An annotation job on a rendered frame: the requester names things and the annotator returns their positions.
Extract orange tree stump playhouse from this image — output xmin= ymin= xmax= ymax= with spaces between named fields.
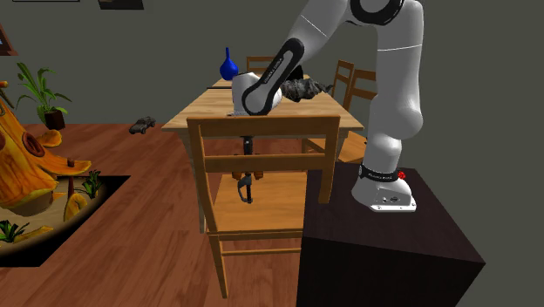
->
xmin=0 ymin=80 xmax=131 ymax=268

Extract dark wall picture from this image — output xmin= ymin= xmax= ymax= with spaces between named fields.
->
xmin=98 ymin=0 xmax=145 ymax=10

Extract wooden dining table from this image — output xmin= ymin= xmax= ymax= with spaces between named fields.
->
xmin=161 ymin=76 xmax=365 ymax=234

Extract dark grey rock figure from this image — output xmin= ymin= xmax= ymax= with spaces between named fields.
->
xmin=280 ymin=64 xmax=334 ymax=104

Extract wooden chair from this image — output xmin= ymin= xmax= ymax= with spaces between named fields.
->
xmin=186 ymin=114 xmax=342 ymax=299
xmin=332 ymin=59 xmax=356 ymax=108
xmin=302 ymin=68 xmax=378 ymax=165
xmin=246 ymin=56 xmax=276 ymax=74

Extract dark robot stand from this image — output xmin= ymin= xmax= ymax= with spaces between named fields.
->
xmin=296 ymin=160 xmax=486 ymax=307

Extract potted green plant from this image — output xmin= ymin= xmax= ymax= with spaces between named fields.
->
xmin=16 ymin=61 xmax=73 ymax=131

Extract blue vase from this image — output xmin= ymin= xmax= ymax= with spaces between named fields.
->
xmin=219 ymin=46 xmax=240 ymax=81

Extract black toy car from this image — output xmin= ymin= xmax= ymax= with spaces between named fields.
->
xmin=128 ymin=115 xmax=157 ymax=135

